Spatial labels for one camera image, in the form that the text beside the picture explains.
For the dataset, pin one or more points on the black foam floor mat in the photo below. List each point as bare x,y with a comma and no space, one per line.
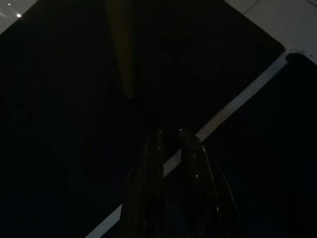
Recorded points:
74,111
260,161

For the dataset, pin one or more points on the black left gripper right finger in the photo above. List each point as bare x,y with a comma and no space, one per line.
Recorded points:
195,173

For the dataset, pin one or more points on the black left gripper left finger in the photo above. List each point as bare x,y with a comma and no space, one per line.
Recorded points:
153,173

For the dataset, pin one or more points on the light wooden table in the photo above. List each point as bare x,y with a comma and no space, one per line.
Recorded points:
122,49

